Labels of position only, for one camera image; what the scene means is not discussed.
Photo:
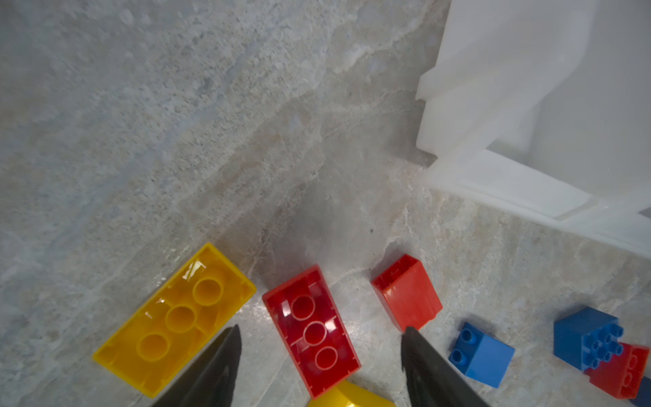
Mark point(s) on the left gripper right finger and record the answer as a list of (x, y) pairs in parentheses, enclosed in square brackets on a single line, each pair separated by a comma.
[(431, 381)]

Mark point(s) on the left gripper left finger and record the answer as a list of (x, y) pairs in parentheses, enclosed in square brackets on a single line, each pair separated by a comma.
[(211, 379)]

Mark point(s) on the long red lego brick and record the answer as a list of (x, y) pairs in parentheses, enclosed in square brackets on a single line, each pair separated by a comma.
[(310, 325)]

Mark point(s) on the blue lego brick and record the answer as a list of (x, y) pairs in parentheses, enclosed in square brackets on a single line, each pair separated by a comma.
[(481, 357), (587, 339)]

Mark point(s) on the white three-compartment bin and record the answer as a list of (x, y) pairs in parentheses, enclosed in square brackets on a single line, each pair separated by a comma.
[(542, 109)]

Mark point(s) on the long yellow lego brick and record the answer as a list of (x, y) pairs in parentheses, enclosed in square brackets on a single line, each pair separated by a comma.
[(177, 322)]

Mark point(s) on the small red lego brick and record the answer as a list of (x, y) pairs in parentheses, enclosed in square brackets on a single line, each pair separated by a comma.
[(406, 293)]

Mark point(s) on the red lego brick right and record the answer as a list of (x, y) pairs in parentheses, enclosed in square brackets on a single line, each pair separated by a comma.
[(623, 375)]

